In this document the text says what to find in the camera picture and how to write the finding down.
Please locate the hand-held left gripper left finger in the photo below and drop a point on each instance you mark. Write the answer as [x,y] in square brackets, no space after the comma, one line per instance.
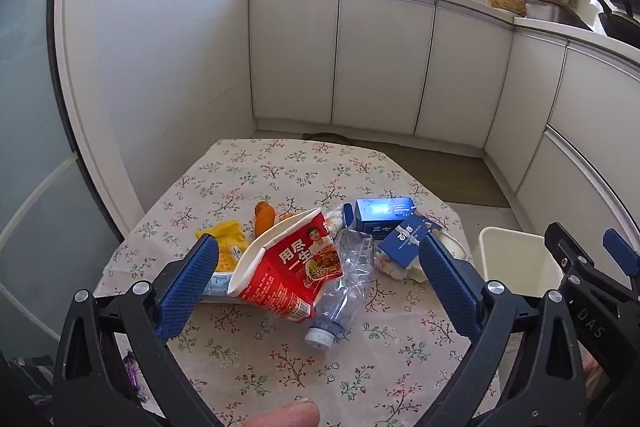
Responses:
[187,287]

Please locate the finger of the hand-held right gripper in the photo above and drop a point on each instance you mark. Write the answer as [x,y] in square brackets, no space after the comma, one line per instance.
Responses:
[580,302]
[620,252]

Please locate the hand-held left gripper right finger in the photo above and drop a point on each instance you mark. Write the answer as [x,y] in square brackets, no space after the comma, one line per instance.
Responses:
[450,287]

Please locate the light blue milk carton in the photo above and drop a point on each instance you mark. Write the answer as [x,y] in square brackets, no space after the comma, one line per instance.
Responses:
[217,286]

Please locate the white plastic cup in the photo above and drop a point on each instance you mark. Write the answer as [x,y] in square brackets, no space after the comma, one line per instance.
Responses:
[456,252]

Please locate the white tissue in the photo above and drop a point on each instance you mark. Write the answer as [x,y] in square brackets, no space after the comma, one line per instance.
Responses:
[395,270]

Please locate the yellow snack packet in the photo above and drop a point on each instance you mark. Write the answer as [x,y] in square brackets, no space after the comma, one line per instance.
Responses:
[230,241]

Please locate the blue and white carton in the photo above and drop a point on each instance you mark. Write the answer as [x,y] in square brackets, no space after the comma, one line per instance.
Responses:
[406,241]

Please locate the white plastic bin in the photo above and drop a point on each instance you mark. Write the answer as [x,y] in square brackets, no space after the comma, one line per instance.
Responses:
[520,257]

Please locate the dark blue box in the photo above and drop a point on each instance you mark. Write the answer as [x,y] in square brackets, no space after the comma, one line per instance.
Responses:
[385,214]

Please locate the red instant noodle cup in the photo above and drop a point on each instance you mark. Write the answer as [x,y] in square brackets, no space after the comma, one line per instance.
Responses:
[285,277]

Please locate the orange peel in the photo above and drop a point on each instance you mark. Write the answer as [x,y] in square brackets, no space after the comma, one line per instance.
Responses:
[264,219]

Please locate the clear plastic bottle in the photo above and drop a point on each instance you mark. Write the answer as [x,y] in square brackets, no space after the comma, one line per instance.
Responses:
[345,297]

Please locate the white wrapper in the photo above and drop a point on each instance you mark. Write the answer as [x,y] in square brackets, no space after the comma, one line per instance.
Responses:
[340,217]

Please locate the person's right hand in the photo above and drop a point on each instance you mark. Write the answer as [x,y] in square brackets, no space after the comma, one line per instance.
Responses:
[592,369]

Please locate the person's left hand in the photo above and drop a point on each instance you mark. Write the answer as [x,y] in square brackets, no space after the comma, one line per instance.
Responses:
[287,414]

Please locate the purple wrapper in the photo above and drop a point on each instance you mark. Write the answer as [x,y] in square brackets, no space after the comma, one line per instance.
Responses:
[132,372]

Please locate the floral tablecloth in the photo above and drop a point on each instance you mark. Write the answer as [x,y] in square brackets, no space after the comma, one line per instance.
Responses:
[280,172]

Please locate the black wok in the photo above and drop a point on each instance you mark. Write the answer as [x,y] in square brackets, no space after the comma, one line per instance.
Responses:
[617,24]

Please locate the frosted glass sliding door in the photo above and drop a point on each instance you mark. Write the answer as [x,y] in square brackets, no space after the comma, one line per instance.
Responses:
[30,107]

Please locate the white kitchen base cabinets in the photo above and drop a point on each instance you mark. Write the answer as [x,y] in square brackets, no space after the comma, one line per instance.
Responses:
[380,57]

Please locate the steel pot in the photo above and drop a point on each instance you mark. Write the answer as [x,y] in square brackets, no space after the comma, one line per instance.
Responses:
[545,11]

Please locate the wicker basket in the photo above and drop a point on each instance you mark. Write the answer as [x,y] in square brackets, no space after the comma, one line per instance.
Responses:
[505,1]

